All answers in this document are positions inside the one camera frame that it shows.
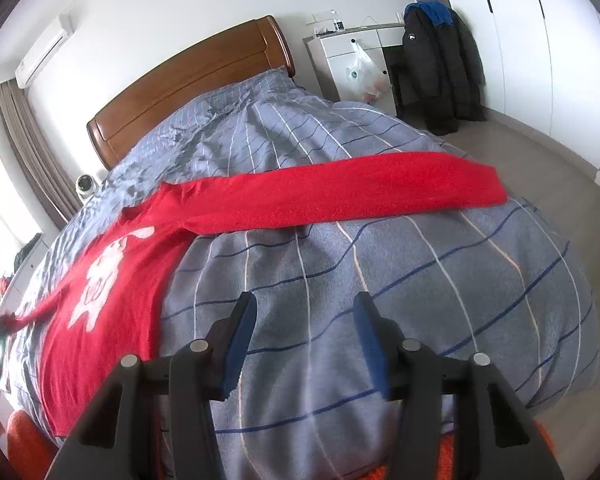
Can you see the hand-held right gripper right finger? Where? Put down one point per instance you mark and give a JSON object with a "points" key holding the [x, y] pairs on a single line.
{"points": [[372, 347]]}

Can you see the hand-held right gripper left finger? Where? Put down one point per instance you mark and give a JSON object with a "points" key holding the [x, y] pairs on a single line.
{"points": [[237, 345]]}

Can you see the red sweater with white print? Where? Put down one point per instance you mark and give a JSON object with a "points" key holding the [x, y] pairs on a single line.
{"points": [[145, 310]]}

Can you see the dark clothes pile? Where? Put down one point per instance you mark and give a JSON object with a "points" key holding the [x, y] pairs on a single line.
{"points": [[21, 259]]}

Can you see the small red cloth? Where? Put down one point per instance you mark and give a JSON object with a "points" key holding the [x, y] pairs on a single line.
{"points": [[3, 284]]}

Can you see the white low cabinet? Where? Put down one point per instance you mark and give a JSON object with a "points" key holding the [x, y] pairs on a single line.
{"points": [[27, 280]]}

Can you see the grey striped blanket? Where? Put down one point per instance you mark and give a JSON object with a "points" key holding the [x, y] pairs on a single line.
{"points": [[380, 240]]}

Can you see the small white round device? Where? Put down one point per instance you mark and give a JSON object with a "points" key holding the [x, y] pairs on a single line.
{"points": [[87, 186]]}

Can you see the brown curtain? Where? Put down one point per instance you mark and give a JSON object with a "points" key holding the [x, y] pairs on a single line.
{"points": [[35, 160]]}

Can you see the wooden headboard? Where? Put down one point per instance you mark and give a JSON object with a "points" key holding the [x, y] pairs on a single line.
{"points": [[180, 85]]}

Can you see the white plastic bag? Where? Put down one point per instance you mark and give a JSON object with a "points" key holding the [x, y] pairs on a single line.
{"points": [[365, 77]]}

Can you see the white air conditioner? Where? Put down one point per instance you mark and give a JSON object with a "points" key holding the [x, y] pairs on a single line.
{"points": [[42, 52]]}

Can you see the black jacket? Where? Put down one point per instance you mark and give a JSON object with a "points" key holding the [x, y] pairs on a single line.
{"points": [[430, 70]]}

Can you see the white desk with drawers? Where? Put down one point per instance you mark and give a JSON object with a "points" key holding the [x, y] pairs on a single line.
{"points": [[340, 50]]}

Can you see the white wardrobe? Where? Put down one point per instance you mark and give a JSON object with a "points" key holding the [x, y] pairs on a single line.
{"points": [[530, 60]]}

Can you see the clear plastic organizer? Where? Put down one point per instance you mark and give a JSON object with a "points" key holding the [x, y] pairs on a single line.
{"points": [[324, 16]]}

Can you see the blue cloth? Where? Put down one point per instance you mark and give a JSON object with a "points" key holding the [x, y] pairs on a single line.
{"points": [[435, 12]]}

